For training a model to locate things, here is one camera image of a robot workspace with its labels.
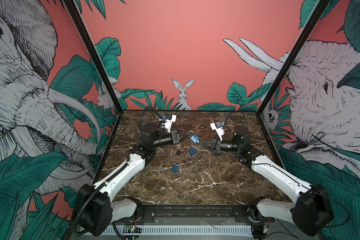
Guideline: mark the black front mounting rail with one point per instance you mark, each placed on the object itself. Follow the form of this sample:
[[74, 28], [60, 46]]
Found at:
[[151, 213]]

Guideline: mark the white perforated strip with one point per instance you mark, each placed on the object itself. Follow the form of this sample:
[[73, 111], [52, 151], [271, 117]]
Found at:
[[206, 230]]

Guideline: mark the black right corner post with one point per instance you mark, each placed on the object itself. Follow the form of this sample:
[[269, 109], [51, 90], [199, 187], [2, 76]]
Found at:
[[309, 26]]

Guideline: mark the black corner post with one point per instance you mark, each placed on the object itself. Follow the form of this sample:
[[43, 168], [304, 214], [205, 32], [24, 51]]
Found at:
[[86, 38], [309, 26]]

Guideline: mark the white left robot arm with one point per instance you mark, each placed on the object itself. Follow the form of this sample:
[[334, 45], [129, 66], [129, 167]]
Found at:
[[95, 207]]

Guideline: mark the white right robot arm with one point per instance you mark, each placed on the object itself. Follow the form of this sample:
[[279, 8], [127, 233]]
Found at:
[[309, 208]]

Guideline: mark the black left corner post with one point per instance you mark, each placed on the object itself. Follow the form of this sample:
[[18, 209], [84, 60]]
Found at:
[[86, 38]]

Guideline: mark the large blue padlock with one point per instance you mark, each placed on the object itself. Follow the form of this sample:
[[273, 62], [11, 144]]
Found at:
[[192, 151]]

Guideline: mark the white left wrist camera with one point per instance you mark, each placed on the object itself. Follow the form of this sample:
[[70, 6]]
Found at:
[[168, 120]]

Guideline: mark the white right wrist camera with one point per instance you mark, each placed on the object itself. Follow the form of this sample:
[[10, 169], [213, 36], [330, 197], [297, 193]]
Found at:
[[219, 128]]

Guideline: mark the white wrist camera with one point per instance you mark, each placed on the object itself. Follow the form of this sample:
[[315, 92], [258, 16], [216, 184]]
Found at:
[[168, 120], [219, 128]]

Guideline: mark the small circuit board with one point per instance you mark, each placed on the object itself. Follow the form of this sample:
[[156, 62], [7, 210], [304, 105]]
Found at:
[[132, 230]]

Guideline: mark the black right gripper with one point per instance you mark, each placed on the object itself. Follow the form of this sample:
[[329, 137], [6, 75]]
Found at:
[[217, 145]]

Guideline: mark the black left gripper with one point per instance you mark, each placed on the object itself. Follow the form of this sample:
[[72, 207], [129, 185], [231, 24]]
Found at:
[[175, 136]]

